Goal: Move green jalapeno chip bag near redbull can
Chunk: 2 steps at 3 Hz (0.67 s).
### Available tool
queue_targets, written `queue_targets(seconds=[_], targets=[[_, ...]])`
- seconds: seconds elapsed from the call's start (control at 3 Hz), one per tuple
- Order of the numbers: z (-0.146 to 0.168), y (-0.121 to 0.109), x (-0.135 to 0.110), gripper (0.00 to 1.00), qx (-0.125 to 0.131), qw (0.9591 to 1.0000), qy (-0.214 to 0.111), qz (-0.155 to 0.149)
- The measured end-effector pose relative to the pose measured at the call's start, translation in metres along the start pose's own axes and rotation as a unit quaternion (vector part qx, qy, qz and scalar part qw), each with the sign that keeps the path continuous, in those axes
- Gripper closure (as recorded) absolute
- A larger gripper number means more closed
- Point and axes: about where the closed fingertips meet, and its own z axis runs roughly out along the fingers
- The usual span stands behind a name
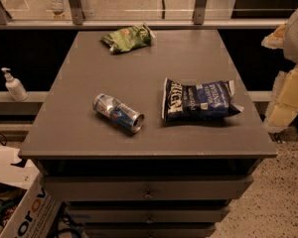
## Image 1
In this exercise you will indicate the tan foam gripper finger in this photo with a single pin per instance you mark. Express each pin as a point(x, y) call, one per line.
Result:
point(283, 107)
point(276, 39)

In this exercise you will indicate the green jalapeno chip bag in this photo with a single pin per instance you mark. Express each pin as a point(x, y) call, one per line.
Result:
point(130, 38)

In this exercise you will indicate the silver blue redbull can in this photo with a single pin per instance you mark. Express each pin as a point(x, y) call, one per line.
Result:
point(118, 112)

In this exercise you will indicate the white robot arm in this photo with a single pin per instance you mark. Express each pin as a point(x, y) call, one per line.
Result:
point(290, 49)

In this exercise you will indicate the dark blue kettle chip bag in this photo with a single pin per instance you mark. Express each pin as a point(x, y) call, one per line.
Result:
point(204, 101)

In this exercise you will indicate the grey drawer cabinet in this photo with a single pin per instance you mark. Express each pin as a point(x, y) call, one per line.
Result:
point(101, 171)

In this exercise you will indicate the metal drawer knob top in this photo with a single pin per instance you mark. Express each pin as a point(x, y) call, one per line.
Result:
point(148, 194)

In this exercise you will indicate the metal drawer knob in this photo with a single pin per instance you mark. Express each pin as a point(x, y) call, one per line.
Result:
point(148, 194)
point(149, 220)

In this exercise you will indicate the metal drawer knob middle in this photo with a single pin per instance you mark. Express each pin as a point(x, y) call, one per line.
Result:
point(149, 220)

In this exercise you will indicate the white pump sanitizer bottle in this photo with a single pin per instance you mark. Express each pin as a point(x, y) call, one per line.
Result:
point(14, 86)

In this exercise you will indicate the white cardboard box orange letters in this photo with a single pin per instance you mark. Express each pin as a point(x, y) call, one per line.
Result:
point(26, 209)

